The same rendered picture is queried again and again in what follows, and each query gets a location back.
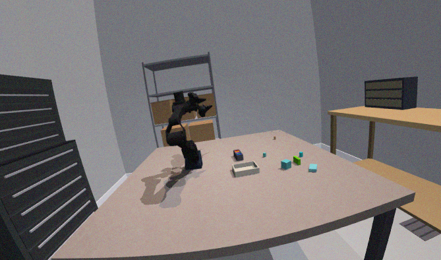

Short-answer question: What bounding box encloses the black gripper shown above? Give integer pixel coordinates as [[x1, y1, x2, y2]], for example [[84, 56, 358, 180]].
[[187, 98, 212, 117]]

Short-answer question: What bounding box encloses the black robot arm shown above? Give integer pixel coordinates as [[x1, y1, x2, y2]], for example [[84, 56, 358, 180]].
[[165, 91, 199, 163]]

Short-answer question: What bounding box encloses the light blue cube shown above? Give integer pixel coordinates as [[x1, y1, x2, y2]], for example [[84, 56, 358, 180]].
[[281, 159, 291, 169]]

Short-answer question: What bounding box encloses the light blue flat block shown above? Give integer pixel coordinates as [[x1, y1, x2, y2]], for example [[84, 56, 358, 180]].
[[309, 164, 317, 172]]

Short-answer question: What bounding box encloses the green rectangular block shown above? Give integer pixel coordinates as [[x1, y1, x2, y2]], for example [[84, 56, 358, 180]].
[[293, 156, 301, 165]]

